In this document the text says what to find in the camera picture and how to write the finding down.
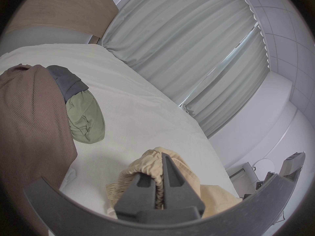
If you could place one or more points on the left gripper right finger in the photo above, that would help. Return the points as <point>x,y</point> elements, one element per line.
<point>177,190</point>

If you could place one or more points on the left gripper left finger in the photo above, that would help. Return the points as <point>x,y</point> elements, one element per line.
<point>134,198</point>

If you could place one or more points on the beige shorts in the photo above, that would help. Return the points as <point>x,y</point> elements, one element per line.
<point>214,200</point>

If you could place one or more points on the bed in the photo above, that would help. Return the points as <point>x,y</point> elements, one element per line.
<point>147,102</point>

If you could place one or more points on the green garment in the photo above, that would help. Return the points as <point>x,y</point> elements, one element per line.
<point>91,117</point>

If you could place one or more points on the pale green curtain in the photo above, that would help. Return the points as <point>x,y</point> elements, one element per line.
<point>233,95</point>
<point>177,33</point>

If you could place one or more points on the brown garment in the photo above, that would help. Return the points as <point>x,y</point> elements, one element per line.
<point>32,122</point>

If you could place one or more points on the black garment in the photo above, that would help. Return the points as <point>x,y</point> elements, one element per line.
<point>65,80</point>

